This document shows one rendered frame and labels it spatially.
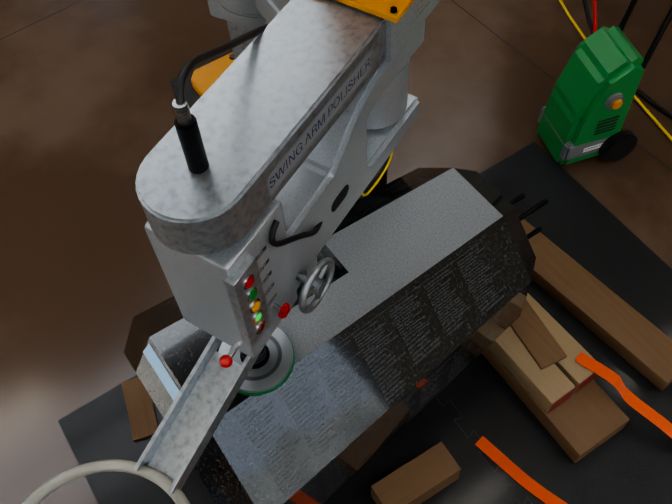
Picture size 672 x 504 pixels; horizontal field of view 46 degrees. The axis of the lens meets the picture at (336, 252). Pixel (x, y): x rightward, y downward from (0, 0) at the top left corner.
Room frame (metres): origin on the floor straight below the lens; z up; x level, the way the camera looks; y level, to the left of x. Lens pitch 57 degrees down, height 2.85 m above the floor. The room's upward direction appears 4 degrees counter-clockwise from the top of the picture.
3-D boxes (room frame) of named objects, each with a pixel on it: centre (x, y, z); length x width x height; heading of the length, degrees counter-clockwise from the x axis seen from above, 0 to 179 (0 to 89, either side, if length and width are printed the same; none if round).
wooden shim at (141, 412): (1.17, 0.80, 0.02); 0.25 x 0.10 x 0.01; 15
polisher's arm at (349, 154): (1.27, 0.01, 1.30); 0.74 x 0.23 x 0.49; 145
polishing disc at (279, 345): (0.96, 0.25, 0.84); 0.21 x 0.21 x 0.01
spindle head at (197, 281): (1.02, 0.20, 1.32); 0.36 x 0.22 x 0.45; 145
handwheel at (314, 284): (0.99, 0.08, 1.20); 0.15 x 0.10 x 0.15; 145
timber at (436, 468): (0.79, -0.22, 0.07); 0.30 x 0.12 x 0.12; 118
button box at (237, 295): (0.83, 0.20, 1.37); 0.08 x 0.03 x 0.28; 145
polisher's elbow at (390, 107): (1.50, -0.13, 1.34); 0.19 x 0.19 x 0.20
